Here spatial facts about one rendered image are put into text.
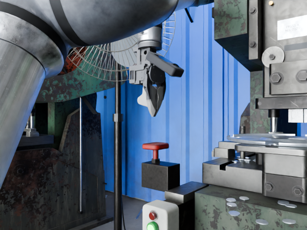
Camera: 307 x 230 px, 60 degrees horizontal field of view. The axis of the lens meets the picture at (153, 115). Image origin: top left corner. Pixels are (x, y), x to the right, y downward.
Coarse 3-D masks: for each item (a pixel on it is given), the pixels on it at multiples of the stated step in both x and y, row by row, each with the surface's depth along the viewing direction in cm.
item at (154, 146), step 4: (144, 144) 75; (148, 144) 75; (152, 144) 75; (156, 144) 74; (160, 144) 75; (164, 144) 76; (168, 144) 77; (144, 148) 75; (148, 148) 74; (152, 148) 74; (156, 148) 73; (160, 148) 74; (164, 148) 76; (156, 152) 76; (156, 156) 76
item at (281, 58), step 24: (264, 0) 72; (288, 0) 68; (264, 24) 72; (288, 24) 68; (264, 48) 72; (288, 48) 68; (264, 72) 72; (288, 72) 66; (264, 96) 72; (288, 96) 68
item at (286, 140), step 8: (232, 136) 74; (240, 136) 74; (248, 136) 74; (256, 136) 74; (264, 136) 67; (272, 136) 67; (280, 136) 67; (288, 136) 67; (296, 136) 67; (304, 136) 74; (256, 144) 56; (264, 144) 54; (272, 144) 56; (280, 144) 52; (288, 144) 52; (296, 144) 51; (304, 144) 51
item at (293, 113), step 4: (288, 112) 74; (292, 112) 73; (296, 112) 72; (300, 112) 72; (304, 112) 72; (288, 116) 74; (292, 116) 73; (296, 116) 72; (300, 116) 72; (304, 116) 72; (288, 120) 74; (292, 120) 73; (296, 120) 72; (300, 120) 72; (304, 120) 72
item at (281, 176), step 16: (240, 144) 56; (272, 160) 62; (288, 160) 60; (304, 160) 58; (272, 176) 62; (288, 176) 60; (304, 176) 58; (272, 192) 62; (288, 192) 60; (304, 192) 58
